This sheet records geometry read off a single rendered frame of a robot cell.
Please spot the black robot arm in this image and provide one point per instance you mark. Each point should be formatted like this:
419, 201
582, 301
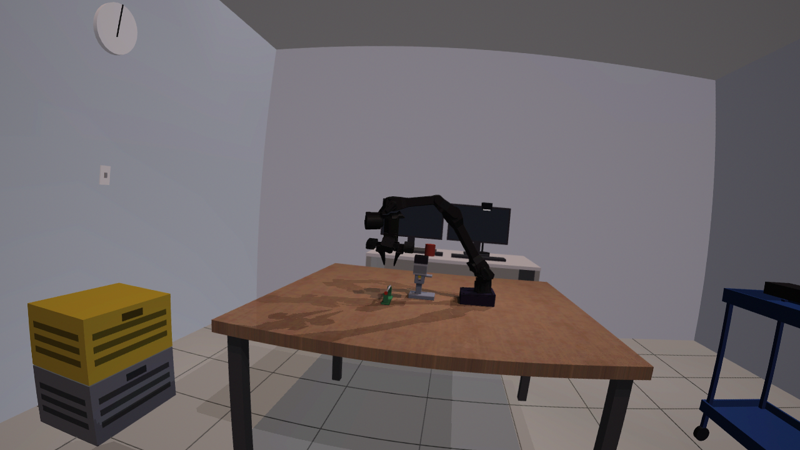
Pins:
453, 216

